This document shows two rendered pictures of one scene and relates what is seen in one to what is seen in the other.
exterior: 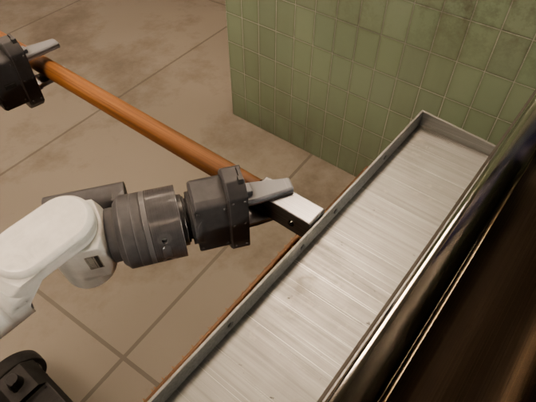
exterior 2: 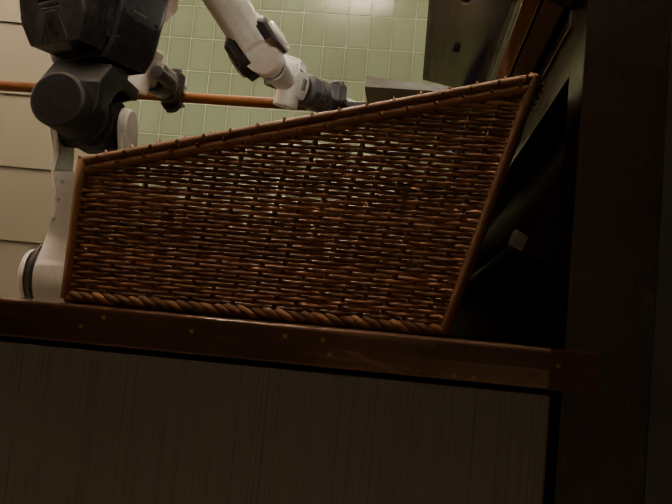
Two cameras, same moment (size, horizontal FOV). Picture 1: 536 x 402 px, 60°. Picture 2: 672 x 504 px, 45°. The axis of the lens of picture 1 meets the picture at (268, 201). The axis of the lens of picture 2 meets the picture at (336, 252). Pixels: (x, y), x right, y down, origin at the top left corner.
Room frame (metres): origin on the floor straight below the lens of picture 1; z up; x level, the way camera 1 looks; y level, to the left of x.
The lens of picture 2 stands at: (-1.52, 1.24, 0.58)
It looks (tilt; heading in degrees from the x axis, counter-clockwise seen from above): 5 degrees up; 327
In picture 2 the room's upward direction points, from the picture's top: 5 degrees clockwise
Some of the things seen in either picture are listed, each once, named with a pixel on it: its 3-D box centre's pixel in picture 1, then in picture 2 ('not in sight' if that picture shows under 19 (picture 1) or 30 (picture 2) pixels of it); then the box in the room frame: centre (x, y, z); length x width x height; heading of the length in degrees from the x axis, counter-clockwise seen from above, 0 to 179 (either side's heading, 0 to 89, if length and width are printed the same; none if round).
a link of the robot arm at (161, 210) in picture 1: (195, 215); (323, 98); (0.36, 0.09, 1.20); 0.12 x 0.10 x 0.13; 107
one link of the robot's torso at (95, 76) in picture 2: not in sight; (85, 103); (0.24, 0.76, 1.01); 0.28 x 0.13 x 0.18; 142
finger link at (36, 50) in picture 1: (38, 46); not in sight; (0.70, 0.38, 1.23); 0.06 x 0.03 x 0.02; 134
